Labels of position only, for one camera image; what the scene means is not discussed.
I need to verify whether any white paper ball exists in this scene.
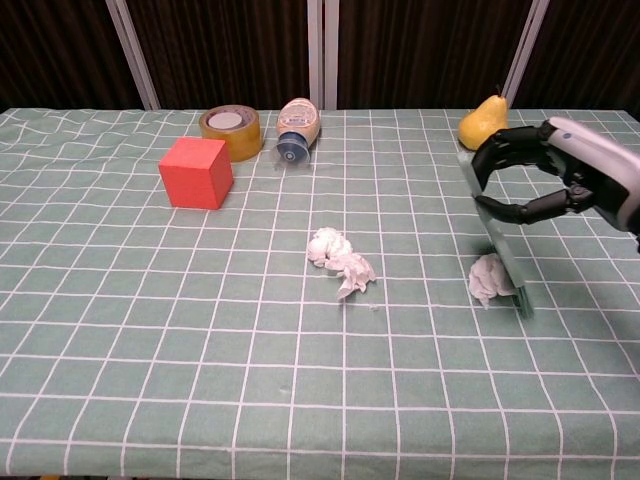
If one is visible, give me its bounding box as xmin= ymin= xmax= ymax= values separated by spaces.
xmin=325 ymin=251 xmax=378 ymax=301
xmin=468 ymin=252 xmax=516 ymax=310
xmin=306 ymin=227 xmax=355 ymax=269

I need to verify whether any yellow packing tape roll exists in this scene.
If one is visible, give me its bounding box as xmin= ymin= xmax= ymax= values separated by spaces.
xmin=199 ymin=105 xmax=264 ymax=163

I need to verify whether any yellow pear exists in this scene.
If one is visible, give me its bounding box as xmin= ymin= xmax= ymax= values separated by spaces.
xmin=458 ymin=84 xmax=509 ymax=152

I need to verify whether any green plastic hand brush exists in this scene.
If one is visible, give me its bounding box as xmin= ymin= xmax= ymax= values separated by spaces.
xmin=456 ymin=151 xmax=536 ymax=319

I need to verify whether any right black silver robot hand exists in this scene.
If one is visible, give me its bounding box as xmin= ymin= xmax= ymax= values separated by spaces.
xmin=471 ymin=117 xmax=640 ymax=236

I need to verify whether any white screen frame post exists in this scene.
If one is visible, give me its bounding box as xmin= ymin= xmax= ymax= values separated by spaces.
xmin=104 ymin=0 xmax=162 ymax=111
xmin=306 ymin=0 xmax=339 ymax=111
xmin=501 ymin=0 xmax=552 ymax=109

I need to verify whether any beige squeeze bottle blue cap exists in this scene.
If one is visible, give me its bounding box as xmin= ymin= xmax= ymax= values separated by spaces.
xmin=272 ymin=97 xmax=322 ymax=168

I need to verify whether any green checked tablecloth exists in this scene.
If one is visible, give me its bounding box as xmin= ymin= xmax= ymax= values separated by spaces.
xmin=0 ymin=106 xmax=640 ymax=480

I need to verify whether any red cube block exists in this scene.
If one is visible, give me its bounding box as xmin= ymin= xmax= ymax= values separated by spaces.
xmin=158 ymin=136 xmax=236 ymax=210

